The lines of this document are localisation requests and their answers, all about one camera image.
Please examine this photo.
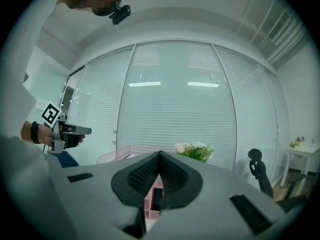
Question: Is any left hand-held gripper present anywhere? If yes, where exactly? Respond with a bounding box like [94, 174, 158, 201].
[40, 100, 93, 155]

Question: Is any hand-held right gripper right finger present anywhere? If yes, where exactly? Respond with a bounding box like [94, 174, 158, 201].
[147, 150, 287, 240]

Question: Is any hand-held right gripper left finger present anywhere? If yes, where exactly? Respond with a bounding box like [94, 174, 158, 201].
[49, 151, 160, 240]

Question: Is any pink mesh desk organizer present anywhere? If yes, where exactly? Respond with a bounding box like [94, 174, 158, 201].
[96, 145, 176, 220]

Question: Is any person's left forearm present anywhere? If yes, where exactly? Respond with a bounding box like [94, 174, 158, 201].
[20, 121, 33, 143]

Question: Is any person's left hand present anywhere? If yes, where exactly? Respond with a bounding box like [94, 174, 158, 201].
[38, 124, 86, 150]

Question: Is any white window blind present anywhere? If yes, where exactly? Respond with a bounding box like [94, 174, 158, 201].
[67, 46, 135, 164]
[116, 40, 238, 172]
[214, 44, 291, 185]

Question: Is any black wristband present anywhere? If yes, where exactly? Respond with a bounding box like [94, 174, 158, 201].
[30, 121, 41, 145]

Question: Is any white flower bouquet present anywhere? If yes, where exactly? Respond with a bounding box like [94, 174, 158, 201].
[174, 141, 215, 164]

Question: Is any black office chair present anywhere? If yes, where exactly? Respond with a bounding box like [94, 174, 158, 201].
[247, 148, 309, 211]

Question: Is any small potted plant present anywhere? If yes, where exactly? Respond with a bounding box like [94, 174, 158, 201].
[289, 136, 306, 149]

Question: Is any white side table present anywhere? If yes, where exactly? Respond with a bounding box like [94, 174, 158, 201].
[279, 142, 320, 188]

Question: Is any ceiling air vent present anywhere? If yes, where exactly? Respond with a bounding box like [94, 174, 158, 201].
[266, 10, 293, 47]

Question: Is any black cable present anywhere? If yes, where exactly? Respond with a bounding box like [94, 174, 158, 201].
[42, 138, 55, 153]

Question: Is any black head-worn camera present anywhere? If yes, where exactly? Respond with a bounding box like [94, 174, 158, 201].
[108, 4, 132, 26]

